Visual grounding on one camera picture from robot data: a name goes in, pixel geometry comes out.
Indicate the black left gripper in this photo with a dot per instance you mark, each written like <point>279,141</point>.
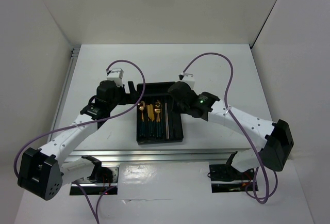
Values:
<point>128,98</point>

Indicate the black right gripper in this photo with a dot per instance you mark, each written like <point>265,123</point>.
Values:
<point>175,108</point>

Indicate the gold spoon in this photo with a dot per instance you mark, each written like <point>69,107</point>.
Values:
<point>141,106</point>

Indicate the gold fork green handle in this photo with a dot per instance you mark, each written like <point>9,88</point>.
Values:
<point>160,125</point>
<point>155,120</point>

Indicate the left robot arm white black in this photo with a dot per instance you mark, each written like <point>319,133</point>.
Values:
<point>44,171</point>

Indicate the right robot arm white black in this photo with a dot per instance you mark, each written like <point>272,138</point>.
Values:
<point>273,140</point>

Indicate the black cutlery tray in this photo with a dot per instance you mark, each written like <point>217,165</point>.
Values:
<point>159,92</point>

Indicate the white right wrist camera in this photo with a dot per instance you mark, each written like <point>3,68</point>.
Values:
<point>188,79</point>

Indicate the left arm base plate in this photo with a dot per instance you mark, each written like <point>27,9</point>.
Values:
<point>109,179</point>

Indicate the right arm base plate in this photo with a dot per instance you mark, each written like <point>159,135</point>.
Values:
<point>225,179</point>

